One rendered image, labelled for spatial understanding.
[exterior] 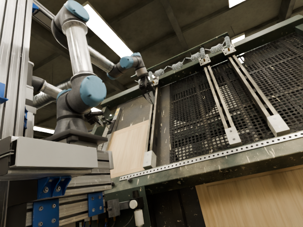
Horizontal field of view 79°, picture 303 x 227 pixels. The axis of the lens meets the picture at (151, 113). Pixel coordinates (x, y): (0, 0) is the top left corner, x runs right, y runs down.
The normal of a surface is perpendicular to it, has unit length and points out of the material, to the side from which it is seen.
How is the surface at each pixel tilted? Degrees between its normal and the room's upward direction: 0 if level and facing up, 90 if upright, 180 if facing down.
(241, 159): 58
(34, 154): 90
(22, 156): 90
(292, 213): 90
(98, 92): 98
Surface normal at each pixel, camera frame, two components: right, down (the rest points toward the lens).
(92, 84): 0.80, -0.25
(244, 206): -0.44, -0.26
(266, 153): -0.47, -0.71
